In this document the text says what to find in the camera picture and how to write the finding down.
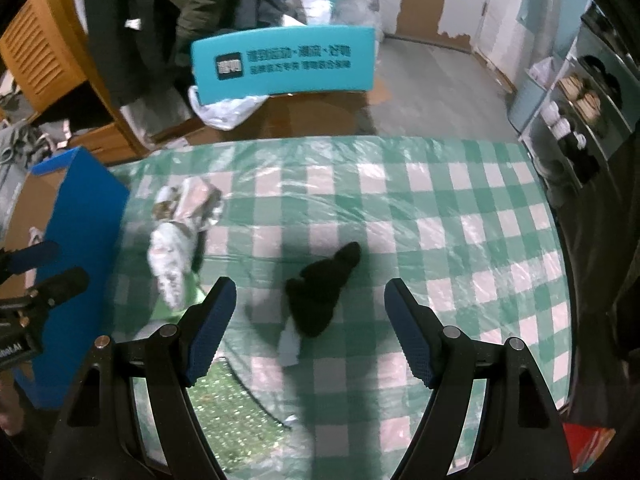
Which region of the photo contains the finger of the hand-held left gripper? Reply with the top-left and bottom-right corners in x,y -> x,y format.
0,241 -> 61,283
0,267 -> 91,311

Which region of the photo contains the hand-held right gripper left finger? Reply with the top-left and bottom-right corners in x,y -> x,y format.
47,276 -> 238,480

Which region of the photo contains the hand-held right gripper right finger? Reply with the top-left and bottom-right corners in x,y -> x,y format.
384,277 -> 576,480

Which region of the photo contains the blue cardboard box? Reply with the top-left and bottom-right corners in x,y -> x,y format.
0,146 -> 132,401

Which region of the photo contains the green glitter cloth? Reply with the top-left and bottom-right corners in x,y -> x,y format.
130,340 -> 301,480

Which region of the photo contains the white patterned garment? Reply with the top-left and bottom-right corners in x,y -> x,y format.
147,176 -> 226,311

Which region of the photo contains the black sock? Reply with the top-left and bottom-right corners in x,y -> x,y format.
285,241 -> 362,338

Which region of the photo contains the grey clothes pile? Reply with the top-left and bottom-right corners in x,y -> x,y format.
0,72 -> 71,171

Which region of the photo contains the green white checked tablecloth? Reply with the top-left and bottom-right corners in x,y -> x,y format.
107,135 -> 573,480

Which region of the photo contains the wooden cabinet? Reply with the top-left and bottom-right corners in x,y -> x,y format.
0,0 -> 151,161

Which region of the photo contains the red box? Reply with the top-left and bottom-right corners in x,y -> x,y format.
562,422 -> 618,473

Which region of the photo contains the white plastic bag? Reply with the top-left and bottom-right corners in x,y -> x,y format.
187,85 -> 271,131

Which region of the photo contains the black hanging coat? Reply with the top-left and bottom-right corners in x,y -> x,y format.
82,0 -> 191,108

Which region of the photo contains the light blue cabinet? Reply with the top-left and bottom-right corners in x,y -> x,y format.
507,55 -> 556,136

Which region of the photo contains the teal printed cardboard box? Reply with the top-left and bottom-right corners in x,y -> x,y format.
190,25 -> 378,108

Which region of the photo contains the shoe rack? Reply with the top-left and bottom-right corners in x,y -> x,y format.
520,2 -> 640,196

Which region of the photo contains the tan shoe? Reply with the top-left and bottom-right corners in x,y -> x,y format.
559,76 -> 591,98
575,92 -> 603,121

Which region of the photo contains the small white bag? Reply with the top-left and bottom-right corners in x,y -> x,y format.
527,55 -> 563,83

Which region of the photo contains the olive hanging jacket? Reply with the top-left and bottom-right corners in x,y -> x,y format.
155,0 -> 246,56

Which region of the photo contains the plastic wrapped bundle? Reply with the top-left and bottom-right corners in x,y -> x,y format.
270,0 -> 386,43

